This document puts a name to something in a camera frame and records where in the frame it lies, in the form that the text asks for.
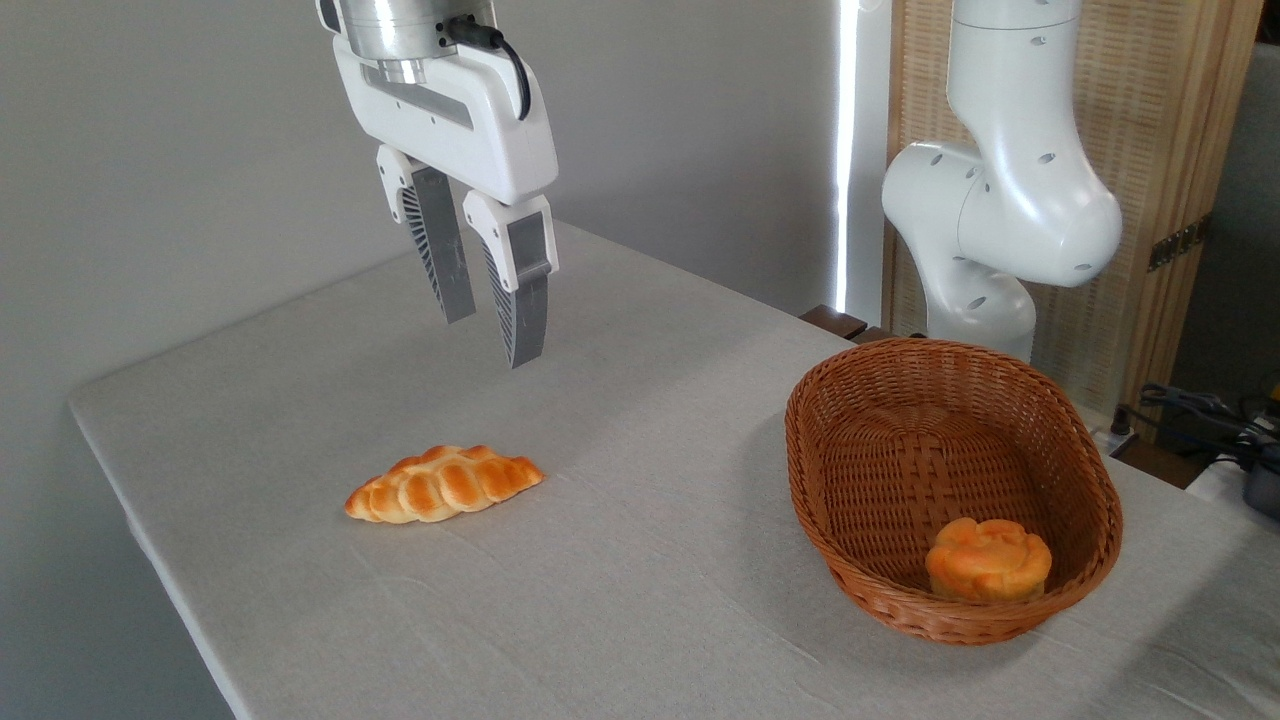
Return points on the grey tablecloth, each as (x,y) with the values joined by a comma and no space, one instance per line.
(620,450)

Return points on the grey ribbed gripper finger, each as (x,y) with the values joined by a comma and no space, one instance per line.
(528,300)
(445,250)

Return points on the bamboo folding screen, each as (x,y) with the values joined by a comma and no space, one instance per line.
(1150,130)

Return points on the orange muffin bread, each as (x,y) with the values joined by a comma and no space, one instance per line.
(988,562)

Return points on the grey device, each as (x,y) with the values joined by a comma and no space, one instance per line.
(1264,490)

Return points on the brown oval wicker basket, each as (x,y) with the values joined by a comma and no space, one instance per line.
(900,470)

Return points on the dark metal screen hinge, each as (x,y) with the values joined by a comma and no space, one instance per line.
(1178,243)

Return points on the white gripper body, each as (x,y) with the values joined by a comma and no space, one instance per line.
(470,120)

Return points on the braided golden bread loaf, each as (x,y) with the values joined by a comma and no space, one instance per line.
(440,485)

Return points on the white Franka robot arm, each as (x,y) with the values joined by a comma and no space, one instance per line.
(1010,190)

